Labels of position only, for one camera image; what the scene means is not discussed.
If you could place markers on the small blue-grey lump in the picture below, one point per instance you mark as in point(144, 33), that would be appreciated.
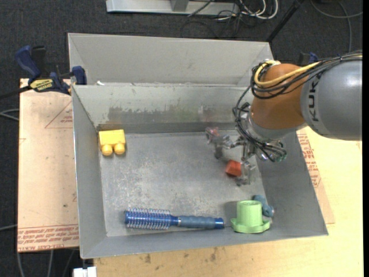
point(266, 208)

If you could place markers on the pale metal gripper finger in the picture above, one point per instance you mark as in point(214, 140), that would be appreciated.
point(219, 143)
point(247, 170)

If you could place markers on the light green flanged cup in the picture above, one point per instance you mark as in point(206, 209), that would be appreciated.
point(249, 216)

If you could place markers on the blue round hairbrush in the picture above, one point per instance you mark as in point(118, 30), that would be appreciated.
point(161, 219)

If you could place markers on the brown cardboard board, red print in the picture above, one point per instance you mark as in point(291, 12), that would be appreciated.
point(46, 169)

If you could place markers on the small red block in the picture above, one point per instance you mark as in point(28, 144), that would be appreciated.
point(232, 168)

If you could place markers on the yellow toy building block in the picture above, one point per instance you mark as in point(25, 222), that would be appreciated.
point(112, 138)

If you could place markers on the grey metal bin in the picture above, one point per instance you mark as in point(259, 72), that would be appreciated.
point(173, 177)

